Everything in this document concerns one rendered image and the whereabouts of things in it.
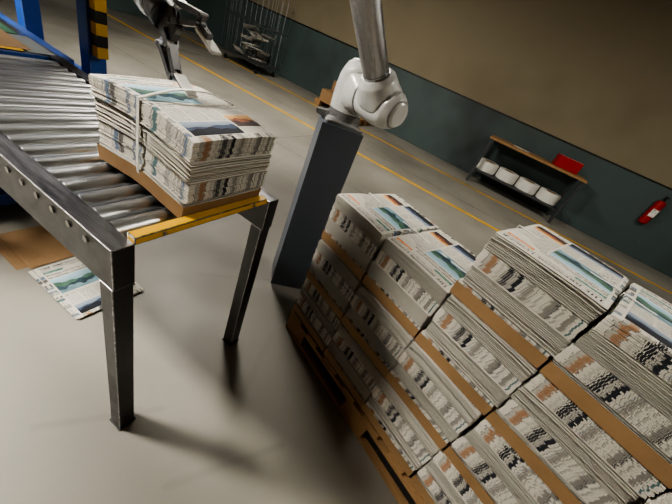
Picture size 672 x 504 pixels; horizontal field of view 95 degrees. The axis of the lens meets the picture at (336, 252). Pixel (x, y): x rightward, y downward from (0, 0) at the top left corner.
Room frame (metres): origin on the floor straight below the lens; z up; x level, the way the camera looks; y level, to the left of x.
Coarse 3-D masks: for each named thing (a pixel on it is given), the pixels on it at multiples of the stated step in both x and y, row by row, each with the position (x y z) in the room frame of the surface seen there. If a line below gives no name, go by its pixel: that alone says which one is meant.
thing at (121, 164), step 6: (102, 150) 0.73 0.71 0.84; (108, 150) 0.72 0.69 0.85; (102, 156) 0.73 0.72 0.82; (108, 156) 0.72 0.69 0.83; (114, 156) 0.71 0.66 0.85; (108, 162) 0.72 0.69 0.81; (114, 162) 0.71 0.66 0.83; (120, 162) 0.71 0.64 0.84; (126, 162) 0.70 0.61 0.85; (120, 168) 0.71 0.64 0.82; (126, 168) 0.70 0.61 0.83; (126, 174) 0.70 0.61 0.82
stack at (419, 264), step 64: (320, 256) 1.14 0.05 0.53; (384, 256) 0.97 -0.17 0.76; (448, 256) 1.04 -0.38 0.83; (320, 320) 1.05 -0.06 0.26; (384, 320) 0.88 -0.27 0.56; (448, 320) 0.78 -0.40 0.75; (384, 384) 0.79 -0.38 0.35; (448, 384) 0.69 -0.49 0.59; (512, 384) 0.63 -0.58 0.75; (384, 448) 0.70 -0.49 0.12; (512, 448) 0.56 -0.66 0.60; (576, 448) 0.52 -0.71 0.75
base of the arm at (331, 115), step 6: (318, 108) 1.51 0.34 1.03; (324, 108) 1.53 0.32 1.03; (330, 108) 1.52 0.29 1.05; (324, 114) 1.52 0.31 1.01; (330, 114) 1.50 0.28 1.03; (336, 114) 1.49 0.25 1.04; (342, 114) 1.48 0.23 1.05; (324, 120) 1.46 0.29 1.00; (330, 120) 1.45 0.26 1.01; (336, 120) 1.47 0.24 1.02; (342, 120) 1.48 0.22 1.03; (348, 120) 1.49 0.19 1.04; (354, 120) 1.51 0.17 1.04; (342, 126) 1.48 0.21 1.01; (348, 126) 1.49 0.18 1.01; (354, 126) 1.51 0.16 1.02; (360, 132) 1.50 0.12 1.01
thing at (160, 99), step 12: (132, 96) 0.69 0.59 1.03; (156, 96) 0.74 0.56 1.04; (168, 96) 0.78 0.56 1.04; (180, 96) 0.82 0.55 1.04; (132, 108) 0.69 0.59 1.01; (144, 108) 0.68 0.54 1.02; (132, 120) 0.70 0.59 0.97; (144, 120) 0.68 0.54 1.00; (132, 132) 0.69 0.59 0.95; (144, 132) 0.68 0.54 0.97; (144, 144) 0.68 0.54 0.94; (144, 156) 0.68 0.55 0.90; (144, 168) 0.68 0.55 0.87
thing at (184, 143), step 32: (160, 128) 0.66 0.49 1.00; (192, 128) 0.67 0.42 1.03; (224, 128) 0.75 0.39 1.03; (256, 128) 0.86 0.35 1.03; (160, 160) 0.66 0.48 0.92; (192, 160) 0.63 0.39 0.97; (224, 160) 0.71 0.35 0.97; (256, 160) 0.83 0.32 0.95; (192, 192) 0.64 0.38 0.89; (224, 192) 0.74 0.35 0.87
